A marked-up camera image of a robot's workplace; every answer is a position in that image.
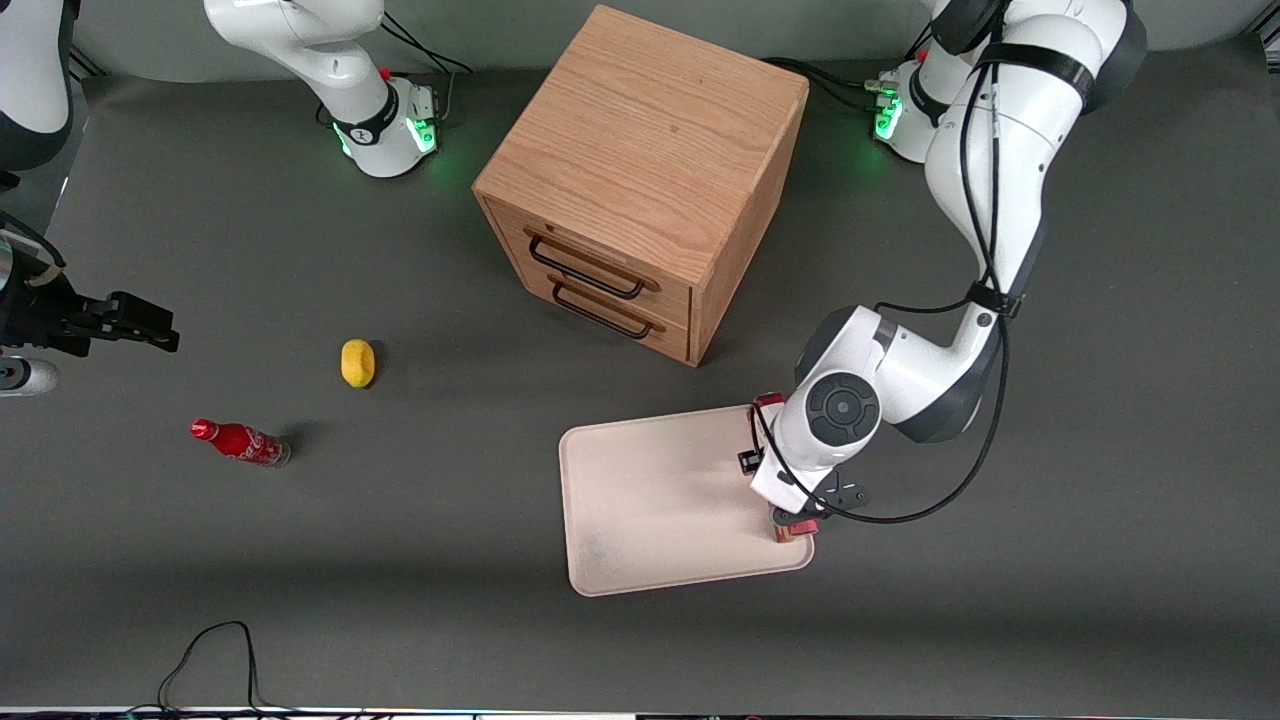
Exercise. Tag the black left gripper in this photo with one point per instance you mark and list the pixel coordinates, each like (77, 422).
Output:
(745, 462)

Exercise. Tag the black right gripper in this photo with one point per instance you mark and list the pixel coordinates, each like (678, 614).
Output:
(38, 312)

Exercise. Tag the red cookie box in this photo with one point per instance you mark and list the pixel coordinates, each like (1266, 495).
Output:
(795, 530)

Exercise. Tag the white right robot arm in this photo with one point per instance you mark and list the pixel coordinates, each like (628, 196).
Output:
(350, 70)

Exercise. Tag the cream plastic tray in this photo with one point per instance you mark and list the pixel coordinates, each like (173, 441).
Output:
(660, 500)

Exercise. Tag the red cola bottle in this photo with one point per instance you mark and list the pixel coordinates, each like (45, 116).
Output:
(240, 441)

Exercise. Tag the yellow lemon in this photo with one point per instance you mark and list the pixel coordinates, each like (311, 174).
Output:
(358, 363)

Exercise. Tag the wooden drawer front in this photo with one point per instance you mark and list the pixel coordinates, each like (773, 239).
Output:
(670, 298)
(672, 340)

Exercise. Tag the wooden drawer cabinet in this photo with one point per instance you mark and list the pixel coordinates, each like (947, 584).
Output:
(640, 130)

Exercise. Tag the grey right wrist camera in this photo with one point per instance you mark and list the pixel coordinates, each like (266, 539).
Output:
(25, 377)

